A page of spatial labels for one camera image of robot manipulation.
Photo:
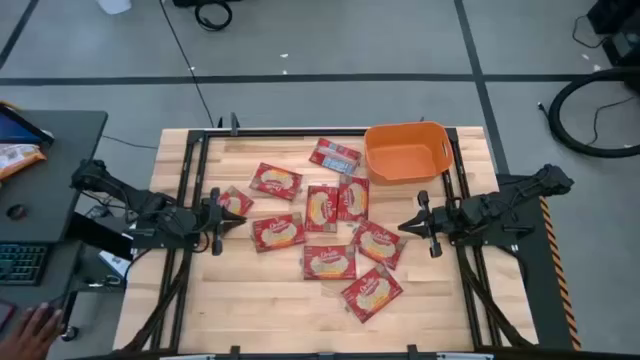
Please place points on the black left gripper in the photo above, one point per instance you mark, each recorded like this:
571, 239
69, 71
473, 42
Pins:
210, 222

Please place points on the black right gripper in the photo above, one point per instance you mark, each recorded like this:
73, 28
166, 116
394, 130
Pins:
445, 222

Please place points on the red popcorn bag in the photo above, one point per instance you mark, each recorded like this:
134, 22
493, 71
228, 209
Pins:
329, 262
371, 294
321, 208
278, 233
353, 198
276, 181
378, 244
238, 200
334, 156

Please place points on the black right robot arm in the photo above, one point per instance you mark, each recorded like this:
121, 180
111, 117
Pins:
500, 210

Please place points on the orange plastic basket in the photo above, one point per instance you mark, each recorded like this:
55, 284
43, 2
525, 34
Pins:
405, 162

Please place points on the white light bar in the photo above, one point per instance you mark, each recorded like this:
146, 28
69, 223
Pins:
187, 357
465, 357

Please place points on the large black hoop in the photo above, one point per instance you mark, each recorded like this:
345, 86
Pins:
553, 117

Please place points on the black desk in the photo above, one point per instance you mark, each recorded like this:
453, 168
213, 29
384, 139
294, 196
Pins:
55, 175

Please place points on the black backlit keyboard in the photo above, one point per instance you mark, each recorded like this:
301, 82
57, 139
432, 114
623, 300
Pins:
22, 264

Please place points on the small round black object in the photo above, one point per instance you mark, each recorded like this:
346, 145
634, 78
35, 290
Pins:
16, 211

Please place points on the orange snack bag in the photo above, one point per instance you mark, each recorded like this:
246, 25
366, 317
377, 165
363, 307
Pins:
17, 157

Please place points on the tablet with blue screen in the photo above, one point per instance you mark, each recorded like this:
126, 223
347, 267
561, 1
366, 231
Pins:
15, 130

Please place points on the person's hand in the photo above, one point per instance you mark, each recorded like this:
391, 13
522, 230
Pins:
27, 337

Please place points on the white object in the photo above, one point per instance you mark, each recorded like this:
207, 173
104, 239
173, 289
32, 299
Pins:
114, 5

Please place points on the black equipment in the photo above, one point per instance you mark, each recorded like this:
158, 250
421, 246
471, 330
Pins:
622, 30

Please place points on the black base plate hazard stripe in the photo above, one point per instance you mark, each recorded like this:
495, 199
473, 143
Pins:
540, 280

